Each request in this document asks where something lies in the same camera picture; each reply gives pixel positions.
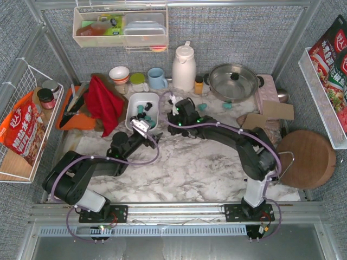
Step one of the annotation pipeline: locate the green coffee capsule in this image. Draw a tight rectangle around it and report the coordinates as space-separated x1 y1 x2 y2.
137 105 144 113
143 115 151 121
148 120 157 128
222 103 232 110
197 103 208 112

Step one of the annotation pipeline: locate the black coffee capsule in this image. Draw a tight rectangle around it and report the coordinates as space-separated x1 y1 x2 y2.
144 102 152 111
137 113 146 120

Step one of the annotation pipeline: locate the white plastic storage basket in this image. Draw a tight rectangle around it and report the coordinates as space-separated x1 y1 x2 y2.
125 92 159 133

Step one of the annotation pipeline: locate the cardboard sheet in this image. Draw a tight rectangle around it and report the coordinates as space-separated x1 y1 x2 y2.
242 113 267 130
263 100 294 120

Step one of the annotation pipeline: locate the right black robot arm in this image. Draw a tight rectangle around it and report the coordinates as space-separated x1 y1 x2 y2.
168 95 281 219

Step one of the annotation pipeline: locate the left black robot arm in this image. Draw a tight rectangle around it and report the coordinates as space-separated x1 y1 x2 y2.
42 131 163 214

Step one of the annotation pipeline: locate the yellow spice bottle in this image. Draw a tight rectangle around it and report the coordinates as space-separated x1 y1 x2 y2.
194 75 204 95

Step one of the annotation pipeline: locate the blue mug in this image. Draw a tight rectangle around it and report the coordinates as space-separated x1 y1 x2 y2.
147 68 168 90

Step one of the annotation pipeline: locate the white thermos jug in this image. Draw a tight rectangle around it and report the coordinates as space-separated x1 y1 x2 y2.
172 41 196 92

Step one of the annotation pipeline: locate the green lidded cup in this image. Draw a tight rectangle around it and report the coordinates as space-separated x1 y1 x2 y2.
130 73 149 92

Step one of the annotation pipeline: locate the steel pot with lid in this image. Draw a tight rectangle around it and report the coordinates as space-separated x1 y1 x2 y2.
203 63 265 103

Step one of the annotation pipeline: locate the red cloth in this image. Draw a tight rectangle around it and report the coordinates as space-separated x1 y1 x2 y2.
83 75 126 138

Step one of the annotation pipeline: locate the white orange striped bowl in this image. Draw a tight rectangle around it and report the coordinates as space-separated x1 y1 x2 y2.
108 66 130 85

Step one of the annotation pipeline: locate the orange plastic tray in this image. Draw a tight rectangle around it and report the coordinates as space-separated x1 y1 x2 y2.
55 89 96 131

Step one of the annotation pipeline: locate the black chef knife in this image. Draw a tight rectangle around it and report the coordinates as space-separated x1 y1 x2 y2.
59 96 85 128

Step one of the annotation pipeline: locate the pink box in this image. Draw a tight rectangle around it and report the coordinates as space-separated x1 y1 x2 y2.
255 74 279 114

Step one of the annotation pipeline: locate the pink striped oven mitt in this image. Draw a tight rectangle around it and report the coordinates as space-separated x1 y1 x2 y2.
236 113 281 146

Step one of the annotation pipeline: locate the clear plastic food box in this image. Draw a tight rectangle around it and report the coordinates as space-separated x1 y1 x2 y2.
123 12 166 47

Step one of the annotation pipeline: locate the red lidded jar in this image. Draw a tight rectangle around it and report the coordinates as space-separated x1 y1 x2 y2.
37 88 56 110

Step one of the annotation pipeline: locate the orange snack bag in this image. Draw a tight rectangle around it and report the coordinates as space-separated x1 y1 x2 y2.
1 92 46 166

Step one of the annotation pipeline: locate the round wooden board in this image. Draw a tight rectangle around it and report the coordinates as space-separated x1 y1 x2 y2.
277 130 336 189

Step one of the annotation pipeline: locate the red seasoning packet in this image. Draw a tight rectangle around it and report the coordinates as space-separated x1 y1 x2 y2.
309 15 346 132

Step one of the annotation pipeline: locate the white handled knife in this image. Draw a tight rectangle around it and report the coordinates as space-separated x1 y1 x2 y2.
71 82 89 104

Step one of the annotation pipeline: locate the metal wire stand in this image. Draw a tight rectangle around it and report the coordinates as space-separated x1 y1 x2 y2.
278 151 295 179

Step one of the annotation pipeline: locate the white wire rack left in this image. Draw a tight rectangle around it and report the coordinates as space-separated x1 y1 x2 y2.
1 57 64 183

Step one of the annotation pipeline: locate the white wire basket right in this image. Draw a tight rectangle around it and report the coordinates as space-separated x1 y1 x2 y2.
298 47 346 150

